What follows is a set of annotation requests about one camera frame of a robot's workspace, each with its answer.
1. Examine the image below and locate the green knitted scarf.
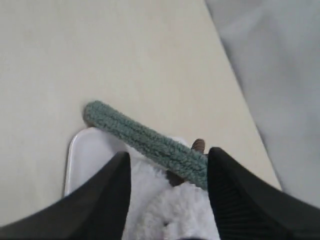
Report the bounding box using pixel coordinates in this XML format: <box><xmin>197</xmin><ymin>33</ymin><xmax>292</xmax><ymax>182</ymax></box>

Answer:
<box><xmin>83</xmin><ymin>100</ymin><xmax>208</xmax><ymax>190</ymax></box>

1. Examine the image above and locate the white curtain backdrop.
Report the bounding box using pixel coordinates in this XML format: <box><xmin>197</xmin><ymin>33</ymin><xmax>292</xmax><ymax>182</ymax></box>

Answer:
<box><xmin>206</xmin><ymin>0</ymin><xmax>320</xmax><ymax>205</ymax></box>

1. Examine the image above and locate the white plastic tray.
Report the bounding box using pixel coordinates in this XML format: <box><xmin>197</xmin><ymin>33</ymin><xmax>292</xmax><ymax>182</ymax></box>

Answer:
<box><xmin>63</xmin><ymin>127</ymin><xmax>129</xmax><ymax>197</ymax></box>

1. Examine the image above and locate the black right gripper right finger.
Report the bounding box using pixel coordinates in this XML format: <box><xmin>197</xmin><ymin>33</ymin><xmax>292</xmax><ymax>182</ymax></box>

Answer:
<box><xmin>207</xmin><ymin>147</ymin><xmax>320</xmax><ymax>240</ymax></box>

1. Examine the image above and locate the white plush snowman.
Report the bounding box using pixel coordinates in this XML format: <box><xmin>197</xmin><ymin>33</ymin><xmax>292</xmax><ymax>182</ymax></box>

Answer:
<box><xmin>122</xmin><ymin>145</ymin><xmax>220</xmax><ymax>240</ymax></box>

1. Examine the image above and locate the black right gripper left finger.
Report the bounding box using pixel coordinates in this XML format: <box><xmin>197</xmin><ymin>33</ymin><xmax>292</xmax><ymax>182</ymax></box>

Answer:
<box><xmin>0</xmin><ymin>152</ymin><xmax>131</xmax><ymax>240</ymax></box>

